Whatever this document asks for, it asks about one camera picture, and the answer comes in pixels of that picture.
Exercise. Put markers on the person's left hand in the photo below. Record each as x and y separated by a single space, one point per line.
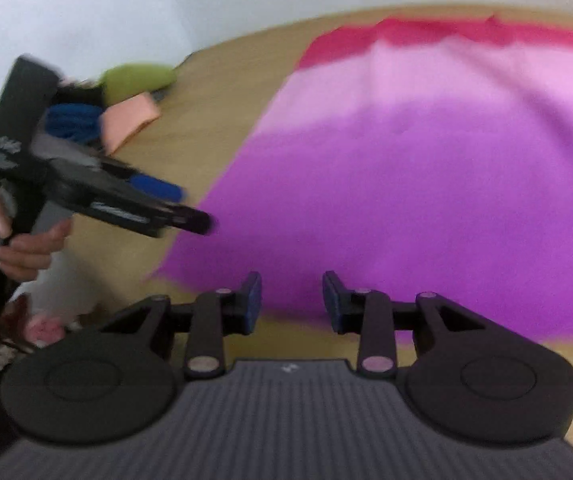
26 252

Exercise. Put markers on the white cloth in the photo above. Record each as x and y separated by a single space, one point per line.
64 285

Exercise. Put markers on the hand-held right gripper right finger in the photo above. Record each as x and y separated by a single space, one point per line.
331 305

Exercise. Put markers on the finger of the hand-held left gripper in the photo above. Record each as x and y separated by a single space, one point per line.
191 219
159 187

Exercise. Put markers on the pink patterned object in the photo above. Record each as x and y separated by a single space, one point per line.
44 329

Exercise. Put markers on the pink and purple garment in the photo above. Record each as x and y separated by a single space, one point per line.
416 185

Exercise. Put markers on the peach folded cloth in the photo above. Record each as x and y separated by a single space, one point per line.
126 120

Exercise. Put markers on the blue cloth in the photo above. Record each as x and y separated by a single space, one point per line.
74 122

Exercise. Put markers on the dark object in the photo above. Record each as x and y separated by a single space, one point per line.
162 95

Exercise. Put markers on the green cloth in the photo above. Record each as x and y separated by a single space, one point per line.
136 80

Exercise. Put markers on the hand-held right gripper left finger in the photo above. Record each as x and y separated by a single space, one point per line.
252 305

